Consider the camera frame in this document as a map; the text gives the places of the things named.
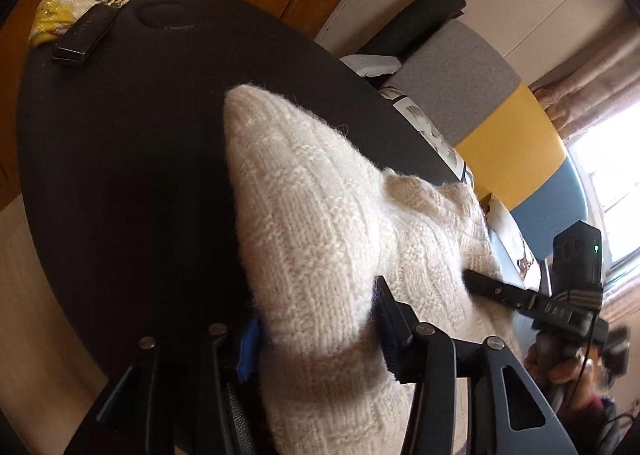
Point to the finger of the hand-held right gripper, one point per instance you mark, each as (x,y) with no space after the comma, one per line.
(495,289)

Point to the patterned beige curtain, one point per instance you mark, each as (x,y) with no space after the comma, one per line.
(595,80)

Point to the white foam armrest wrap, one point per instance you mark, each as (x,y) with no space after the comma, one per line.
(372,65)

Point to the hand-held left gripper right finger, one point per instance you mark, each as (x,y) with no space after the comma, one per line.
(395,340)

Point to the black rolled mat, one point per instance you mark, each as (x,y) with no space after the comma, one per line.
(415,22)

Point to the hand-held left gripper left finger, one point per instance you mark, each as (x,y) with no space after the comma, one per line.
(248,352)

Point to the geometric print pillow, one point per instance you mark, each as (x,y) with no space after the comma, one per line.
(430,127)

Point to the black padded massage table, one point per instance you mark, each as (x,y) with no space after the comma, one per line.
(125,160)

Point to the cream knitted sweater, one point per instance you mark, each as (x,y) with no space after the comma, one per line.
(310,245)

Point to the grey yellow blue sofa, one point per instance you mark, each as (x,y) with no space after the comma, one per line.
(510,135)

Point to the deer print pillow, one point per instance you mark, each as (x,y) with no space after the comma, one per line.
(505,225)

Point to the black oblong case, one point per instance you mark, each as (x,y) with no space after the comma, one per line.
(82,37)

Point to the person's right hand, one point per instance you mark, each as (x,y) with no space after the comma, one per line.
(560,374)

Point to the bright window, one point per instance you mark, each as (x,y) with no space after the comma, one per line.
(615,175)

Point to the person's dark quilted jacket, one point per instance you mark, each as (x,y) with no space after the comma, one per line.
(615,430)

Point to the yellow floral cloth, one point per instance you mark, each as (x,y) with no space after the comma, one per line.
(55,17)

